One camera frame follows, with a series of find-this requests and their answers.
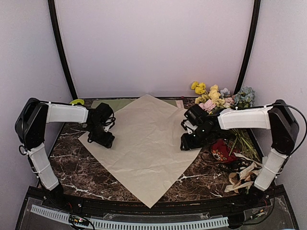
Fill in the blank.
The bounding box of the green wrapping paper sheet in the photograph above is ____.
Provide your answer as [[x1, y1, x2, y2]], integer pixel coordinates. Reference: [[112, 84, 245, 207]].
[[91, 99, 177, 115]]

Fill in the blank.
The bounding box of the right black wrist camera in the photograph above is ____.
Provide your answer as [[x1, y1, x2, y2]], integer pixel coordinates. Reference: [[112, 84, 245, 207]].
[[184, 104, 208, 126]]

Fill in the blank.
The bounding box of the pink fake flower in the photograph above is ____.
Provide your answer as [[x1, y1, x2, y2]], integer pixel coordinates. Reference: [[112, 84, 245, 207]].
[[199, 99, 216, 113]]

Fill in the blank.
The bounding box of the black frame post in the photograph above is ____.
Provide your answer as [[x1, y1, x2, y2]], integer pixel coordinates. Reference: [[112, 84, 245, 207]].
[[234, 0, 261, 93], [47, 0, 78, 100]]

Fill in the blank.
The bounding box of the right black frame post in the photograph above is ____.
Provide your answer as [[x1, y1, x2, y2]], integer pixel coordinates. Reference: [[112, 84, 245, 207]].
[[234, 0, 261, 93]]

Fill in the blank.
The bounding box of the bunch of fake flowers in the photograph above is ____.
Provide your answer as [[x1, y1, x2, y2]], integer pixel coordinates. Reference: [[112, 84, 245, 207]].
[[198, 86, 261, 161]]

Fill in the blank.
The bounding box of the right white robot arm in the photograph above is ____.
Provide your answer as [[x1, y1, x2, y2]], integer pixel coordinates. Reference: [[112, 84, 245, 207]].
[[180, 100, 299, 208]]

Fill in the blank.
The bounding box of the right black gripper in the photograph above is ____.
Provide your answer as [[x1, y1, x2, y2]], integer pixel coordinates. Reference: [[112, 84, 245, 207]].
[[182, 126, 213, 150]]

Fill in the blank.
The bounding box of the beige wrapping paper sheet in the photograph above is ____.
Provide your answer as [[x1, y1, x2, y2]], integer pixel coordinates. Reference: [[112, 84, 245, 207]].
[[79, 95, 200, 208]]

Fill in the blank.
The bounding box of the pale yellow flower stem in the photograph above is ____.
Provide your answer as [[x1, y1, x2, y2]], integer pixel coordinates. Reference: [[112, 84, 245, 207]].
[[195, 85, 225, 107]]

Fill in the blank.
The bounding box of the bright yellow flower stem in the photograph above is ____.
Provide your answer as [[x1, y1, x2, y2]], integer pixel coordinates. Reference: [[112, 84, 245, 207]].
[[190, 81, 206, 95]]

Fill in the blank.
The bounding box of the pink wrapping paper stack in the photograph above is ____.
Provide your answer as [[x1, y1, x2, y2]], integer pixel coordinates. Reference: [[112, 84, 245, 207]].
[[176, 100, 184, 108]]

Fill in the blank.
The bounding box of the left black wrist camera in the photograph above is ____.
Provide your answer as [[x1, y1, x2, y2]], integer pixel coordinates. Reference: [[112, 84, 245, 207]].
[[95, 103, 114, 122]]

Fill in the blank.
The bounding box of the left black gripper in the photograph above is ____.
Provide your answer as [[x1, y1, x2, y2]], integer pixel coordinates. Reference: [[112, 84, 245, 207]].
[[87, 122, 115, 148]]

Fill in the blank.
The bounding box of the white slotted cable duct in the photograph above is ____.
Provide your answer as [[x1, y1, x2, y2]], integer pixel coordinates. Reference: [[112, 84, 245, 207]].
[[30, 205, 229, 230]]

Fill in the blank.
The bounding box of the green plastic bowl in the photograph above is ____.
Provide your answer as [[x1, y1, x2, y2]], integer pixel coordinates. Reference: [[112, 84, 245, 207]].
[[70, 99, 84, 105]]

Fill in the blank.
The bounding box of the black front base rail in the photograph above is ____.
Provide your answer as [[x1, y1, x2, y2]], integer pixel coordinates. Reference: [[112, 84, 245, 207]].
[[26, 185, 288, 218]]

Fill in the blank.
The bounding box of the left black frame post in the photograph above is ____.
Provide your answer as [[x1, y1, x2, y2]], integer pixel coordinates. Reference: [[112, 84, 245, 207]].
[[47, 0, 78, 100]]

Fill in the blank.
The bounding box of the blue fake flower stem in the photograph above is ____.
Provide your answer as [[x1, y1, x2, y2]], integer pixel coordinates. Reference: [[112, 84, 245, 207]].
[[234, 87, 255, 108]]

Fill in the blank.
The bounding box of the red floral tin lid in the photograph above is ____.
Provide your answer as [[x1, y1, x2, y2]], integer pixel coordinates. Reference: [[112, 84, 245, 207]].
[[210, 139, 238, 164]]

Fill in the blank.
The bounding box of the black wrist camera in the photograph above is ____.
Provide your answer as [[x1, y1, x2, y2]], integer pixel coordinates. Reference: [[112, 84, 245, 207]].
[[184, 104, 208, 126], [95, 103, 114, 122]]

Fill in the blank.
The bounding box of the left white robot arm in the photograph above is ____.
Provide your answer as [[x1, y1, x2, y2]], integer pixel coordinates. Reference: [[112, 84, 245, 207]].
[[15, 98, 116, 209]]

